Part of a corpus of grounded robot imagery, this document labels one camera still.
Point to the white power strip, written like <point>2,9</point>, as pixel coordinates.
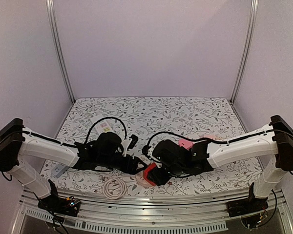
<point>102,126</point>

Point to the aluminium front rail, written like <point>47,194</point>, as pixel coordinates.
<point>188,214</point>

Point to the pink cube socket adapter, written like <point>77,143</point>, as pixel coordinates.
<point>213,137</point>

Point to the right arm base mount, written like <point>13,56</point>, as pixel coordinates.
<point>247,205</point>

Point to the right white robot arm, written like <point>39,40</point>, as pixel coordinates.
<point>205,154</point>

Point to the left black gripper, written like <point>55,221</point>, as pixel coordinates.
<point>133,167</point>

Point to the pink plug adapter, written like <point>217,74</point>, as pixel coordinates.
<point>185,143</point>

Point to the pink round socket base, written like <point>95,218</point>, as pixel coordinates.
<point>141,181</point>

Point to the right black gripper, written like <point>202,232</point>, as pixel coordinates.
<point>158,175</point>

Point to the right aluminium frame post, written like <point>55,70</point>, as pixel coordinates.
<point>246,50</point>

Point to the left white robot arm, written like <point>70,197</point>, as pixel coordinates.
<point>18,141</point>

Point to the grey-blue power strip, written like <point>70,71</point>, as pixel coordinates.
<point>58,170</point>

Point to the red cube socket adapter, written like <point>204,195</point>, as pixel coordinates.
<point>147,173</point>

